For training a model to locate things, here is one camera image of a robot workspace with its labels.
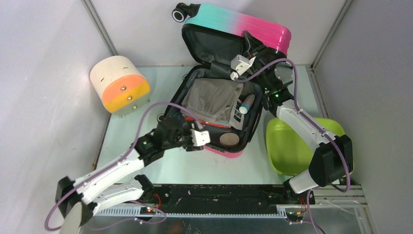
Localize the orange red flat item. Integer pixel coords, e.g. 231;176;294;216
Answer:
183;116;231;128

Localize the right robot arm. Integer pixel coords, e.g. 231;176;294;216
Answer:
243;37;354;204

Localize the pink teal cartoon suitcase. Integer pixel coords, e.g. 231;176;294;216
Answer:
171;2;291;158

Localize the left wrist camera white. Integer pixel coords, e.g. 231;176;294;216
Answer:
190;129;210;147

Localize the grey folded garment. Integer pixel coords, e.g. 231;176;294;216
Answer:
181;78;244;125

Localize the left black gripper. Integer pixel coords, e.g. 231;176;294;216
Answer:
163;119;204;151

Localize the lime green plastic tray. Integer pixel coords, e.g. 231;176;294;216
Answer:
265;117;345;176

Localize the brown round disc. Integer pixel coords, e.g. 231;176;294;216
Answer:
219;133;240;147

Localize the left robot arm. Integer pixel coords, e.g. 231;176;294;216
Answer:
56;117;210;226

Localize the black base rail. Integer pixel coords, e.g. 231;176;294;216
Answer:
138;184;315;214

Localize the white tube with teal cap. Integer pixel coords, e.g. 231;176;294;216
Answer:
239;94;255;115

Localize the grey cable duct strip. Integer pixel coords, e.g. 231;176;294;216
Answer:
95;206;287;218

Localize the cream orange cylindrical container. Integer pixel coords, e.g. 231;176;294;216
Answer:
90;56;151;116

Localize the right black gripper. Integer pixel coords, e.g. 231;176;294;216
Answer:
239;31;273;92

